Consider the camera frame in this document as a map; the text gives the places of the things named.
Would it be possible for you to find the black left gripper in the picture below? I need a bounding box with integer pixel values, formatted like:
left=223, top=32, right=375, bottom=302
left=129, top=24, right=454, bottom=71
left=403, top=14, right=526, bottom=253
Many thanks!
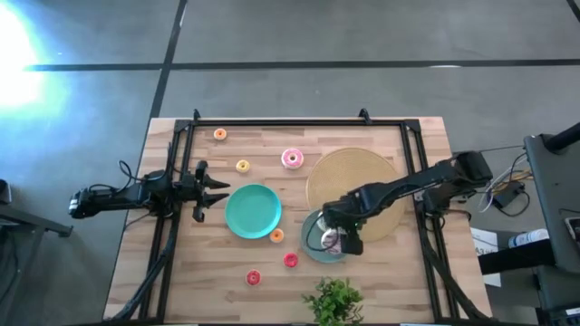
left=179, top=160, right=231, bottom=223

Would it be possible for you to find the large pink sprinkled donut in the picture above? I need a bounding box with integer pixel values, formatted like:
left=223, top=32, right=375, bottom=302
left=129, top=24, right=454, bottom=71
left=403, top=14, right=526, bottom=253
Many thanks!
left=280, top=148, right=305, bottom=170

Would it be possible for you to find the teal plate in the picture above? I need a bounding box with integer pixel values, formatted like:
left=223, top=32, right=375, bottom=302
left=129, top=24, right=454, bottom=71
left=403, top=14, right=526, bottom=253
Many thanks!
left=224, top=183, right=283, bottom=240

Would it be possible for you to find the grey-green plate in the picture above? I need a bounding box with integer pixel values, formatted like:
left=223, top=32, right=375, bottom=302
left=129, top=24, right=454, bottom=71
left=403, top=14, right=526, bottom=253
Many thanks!
left=300, top=208, right=350, bottom=264

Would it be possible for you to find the round woven straw placemat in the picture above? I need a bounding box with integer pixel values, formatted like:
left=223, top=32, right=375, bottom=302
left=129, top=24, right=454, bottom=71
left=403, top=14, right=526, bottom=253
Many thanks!
left=305, top=147, right=408, bottom=244

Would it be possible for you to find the small green potted plant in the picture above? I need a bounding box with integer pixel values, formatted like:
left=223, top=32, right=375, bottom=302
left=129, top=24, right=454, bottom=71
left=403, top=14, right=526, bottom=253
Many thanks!
left=302, top=276, right=365, bottom=326

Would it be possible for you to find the white paper sheet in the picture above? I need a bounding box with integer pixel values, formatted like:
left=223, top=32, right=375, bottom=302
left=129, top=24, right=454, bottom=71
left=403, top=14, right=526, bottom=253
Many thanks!
left=469, top=226, right=503, bottom=288

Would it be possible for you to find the black power adapter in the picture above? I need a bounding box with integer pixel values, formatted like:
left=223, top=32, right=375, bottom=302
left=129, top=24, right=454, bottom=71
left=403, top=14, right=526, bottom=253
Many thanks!
left=492, top=181, right=522, bottom=210

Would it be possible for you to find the black shelf bar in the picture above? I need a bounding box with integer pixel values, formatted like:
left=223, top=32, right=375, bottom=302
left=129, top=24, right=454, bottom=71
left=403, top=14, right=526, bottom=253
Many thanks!
left=478, top=238, right=556, bottom=276

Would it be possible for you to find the white plastic bottle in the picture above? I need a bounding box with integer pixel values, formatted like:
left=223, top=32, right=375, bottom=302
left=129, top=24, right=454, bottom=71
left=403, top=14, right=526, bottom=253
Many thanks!
left=507, top=228, right=550, bottom=249

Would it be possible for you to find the black metal stand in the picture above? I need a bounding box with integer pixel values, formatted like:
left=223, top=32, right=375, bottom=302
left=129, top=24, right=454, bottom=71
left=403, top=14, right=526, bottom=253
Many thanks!
left=0, top=178, right=73, bottom=239

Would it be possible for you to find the grey cart top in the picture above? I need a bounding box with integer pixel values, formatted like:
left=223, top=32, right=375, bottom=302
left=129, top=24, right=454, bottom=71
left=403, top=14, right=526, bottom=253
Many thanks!
left=524, top=133, right=580, bottom=275

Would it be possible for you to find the black round pole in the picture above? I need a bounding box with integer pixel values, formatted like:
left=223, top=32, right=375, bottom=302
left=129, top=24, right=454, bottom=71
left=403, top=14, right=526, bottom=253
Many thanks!
left=543, top=121, right=580, bottom=153

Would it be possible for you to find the black metal table frame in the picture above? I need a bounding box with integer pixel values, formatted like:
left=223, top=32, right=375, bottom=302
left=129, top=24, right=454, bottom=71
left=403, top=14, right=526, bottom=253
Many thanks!
left=108, top=108, right=493, bottom=326

